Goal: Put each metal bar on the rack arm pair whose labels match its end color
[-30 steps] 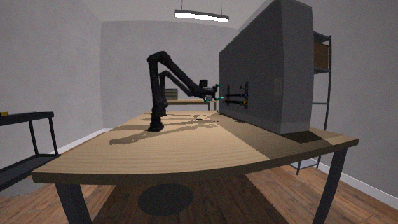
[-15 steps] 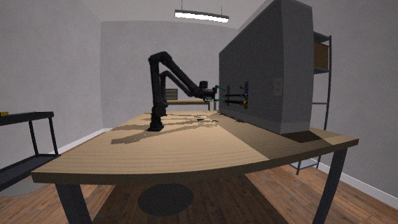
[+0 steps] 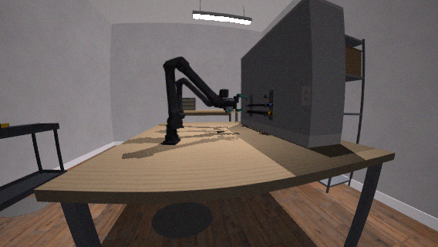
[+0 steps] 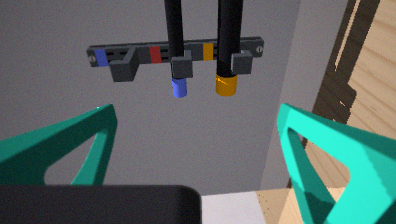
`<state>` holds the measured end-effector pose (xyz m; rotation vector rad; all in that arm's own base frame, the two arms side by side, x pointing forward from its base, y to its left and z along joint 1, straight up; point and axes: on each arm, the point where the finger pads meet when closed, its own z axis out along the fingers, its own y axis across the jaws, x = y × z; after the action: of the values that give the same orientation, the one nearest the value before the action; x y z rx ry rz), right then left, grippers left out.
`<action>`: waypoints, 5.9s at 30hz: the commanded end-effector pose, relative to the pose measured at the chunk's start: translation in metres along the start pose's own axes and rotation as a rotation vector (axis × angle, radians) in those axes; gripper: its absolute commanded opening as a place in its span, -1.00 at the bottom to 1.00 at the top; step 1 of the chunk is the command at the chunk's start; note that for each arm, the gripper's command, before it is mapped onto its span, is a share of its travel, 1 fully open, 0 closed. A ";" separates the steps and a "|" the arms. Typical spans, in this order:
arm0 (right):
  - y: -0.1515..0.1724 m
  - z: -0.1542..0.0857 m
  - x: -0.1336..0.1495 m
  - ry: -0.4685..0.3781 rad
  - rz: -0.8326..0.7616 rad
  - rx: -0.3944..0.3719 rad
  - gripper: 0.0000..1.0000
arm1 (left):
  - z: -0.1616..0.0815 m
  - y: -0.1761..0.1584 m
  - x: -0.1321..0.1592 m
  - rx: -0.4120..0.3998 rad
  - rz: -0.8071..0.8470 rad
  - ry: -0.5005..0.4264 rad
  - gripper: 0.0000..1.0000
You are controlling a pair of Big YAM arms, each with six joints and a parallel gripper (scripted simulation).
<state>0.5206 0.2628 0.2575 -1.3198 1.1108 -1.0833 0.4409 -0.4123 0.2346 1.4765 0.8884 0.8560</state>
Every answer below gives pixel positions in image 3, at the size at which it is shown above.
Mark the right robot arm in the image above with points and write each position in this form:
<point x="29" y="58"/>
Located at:
<point x="174" y="121"/>

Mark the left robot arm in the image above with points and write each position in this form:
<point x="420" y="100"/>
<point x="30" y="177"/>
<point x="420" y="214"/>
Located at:
<point x="194" y="90"/>

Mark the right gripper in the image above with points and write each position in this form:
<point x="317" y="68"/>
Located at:
<point x="234" y="102"/>

